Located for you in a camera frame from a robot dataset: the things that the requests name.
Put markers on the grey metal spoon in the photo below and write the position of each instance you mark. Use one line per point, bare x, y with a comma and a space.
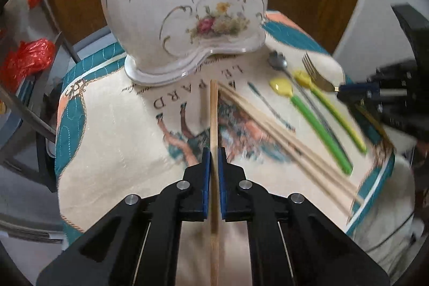
277, 60

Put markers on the yellow green plastic spoon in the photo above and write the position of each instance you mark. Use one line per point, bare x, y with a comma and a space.
311, 120

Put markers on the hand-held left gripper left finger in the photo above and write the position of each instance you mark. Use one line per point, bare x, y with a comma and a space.
206, 185

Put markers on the gold metal fork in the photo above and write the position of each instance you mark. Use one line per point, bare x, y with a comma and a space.
316, 76

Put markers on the printed quilted table mat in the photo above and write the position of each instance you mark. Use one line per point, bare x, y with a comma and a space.
117, 138

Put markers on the large red plastic bag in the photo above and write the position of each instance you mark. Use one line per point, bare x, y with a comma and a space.
26, 60

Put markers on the metal rack frame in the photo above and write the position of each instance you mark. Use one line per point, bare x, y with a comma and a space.
30, 115

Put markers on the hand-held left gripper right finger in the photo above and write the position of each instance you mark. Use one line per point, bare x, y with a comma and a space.
222, 185

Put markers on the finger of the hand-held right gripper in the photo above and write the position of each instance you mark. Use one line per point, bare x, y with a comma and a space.
392, 111
360, 91

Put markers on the floral ceramic utensil holder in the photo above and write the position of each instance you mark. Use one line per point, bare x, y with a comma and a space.
150, 11

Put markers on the wooden cabinet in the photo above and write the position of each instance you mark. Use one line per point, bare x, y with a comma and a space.
77, 4

